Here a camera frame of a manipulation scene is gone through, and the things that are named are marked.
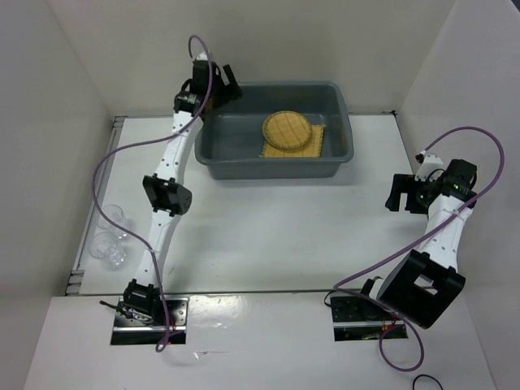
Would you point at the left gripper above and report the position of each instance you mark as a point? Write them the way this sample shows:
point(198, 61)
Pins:
point(226, 95)

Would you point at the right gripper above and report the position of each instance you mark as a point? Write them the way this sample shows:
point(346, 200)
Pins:
point(402, 183)

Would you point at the round green-rimmed bamboo tray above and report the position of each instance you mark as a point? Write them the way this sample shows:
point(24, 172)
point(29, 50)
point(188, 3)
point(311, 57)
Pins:
point(287, 130)

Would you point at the square woven bamboo tray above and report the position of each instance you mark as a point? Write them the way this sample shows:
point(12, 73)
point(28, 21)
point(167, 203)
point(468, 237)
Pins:
point(312, 149)

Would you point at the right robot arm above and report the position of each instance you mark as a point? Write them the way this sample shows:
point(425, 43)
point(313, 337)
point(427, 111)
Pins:
point(427, 281)

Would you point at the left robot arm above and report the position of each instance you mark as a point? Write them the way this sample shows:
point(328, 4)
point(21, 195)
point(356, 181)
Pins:
point(169, 200)

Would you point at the grey plastic bin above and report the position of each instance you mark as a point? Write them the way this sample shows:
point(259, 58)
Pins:
point(231, 141)

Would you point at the clear plastic cup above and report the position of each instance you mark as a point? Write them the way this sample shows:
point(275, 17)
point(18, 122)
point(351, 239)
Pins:
point(106, 247)
point(115, 214)

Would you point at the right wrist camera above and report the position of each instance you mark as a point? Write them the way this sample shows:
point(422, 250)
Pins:
point(429, 165)

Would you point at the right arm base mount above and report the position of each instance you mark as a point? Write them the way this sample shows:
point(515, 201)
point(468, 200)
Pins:
point(356, 319)

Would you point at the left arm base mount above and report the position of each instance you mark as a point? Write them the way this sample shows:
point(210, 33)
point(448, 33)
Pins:
point(131, 327)

